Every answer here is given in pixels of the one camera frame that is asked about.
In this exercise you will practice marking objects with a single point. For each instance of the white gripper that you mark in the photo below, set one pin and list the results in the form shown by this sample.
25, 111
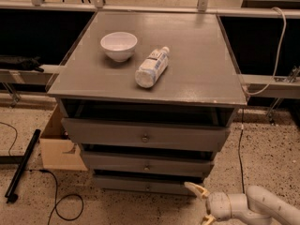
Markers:
216, 204

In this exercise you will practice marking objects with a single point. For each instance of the grey bottom drawer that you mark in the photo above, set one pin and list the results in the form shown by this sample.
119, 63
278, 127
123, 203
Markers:
142, 185

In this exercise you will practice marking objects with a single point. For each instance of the grey drawer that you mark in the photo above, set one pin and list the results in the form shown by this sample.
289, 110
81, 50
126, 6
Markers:
142, 185
146, 135
146, 164

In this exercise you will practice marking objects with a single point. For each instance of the grey middle drawer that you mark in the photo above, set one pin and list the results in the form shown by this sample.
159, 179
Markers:
146, 164

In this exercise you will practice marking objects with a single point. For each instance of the grey wooden drawer cabinet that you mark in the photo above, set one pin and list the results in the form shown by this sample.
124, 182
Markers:
199, 87

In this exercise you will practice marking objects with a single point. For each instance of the grey top drawer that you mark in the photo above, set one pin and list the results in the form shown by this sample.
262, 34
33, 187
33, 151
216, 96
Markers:
146, 135

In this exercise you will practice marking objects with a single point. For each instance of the white plastic bottle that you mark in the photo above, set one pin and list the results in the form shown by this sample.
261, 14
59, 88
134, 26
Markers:
152, 67

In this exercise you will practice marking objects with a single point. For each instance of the brown cardboard box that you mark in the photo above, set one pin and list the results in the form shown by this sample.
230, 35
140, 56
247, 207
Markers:
58, 152

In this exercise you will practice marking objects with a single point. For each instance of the white ceramic bowl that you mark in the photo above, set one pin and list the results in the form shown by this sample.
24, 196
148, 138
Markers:
119, 46

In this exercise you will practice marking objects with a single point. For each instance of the black metal bar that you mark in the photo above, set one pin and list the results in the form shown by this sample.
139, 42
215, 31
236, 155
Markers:
10, 195

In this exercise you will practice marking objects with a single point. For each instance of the metal rail frame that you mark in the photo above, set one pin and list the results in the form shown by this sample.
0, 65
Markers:
255, 86

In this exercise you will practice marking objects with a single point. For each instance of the black cloth on rail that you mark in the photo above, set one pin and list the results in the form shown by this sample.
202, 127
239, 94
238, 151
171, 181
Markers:
20, 63

